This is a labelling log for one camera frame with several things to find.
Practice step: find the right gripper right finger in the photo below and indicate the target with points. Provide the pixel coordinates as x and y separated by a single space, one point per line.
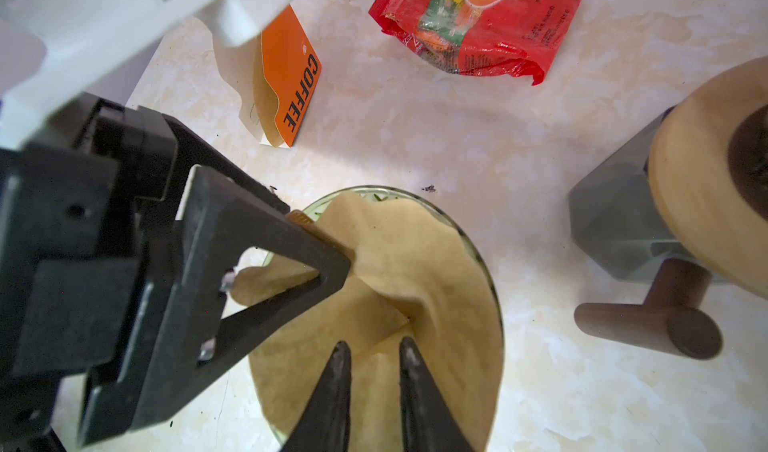
426 421

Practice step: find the green glass dripper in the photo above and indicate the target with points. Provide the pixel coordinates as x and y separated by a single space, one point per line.
480 260

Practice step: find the grey glass pitcher wooden handle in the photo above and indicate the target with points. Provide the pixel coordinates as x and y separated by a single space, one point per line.
614 220

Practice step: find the coffee filter paper box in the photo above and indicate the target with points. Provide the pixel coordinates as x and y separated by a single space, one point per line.
275 75

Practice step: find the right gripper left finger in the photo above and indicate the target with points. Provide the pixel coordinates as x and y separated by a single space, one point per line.
325 423

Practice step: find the wooden dripper ring stand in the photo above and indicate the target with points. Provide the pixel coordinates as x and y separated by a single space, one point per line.
690 175

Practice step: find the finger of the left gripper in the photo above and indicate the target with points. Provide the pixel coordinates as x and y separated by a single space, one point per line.
185 341
222 164

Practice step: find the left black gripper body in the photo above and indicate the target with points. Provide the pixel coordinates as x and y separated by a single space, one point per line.
92 252

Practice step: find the red snack bag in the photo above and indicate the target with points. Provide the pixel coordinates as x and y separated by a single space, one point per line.
518 38

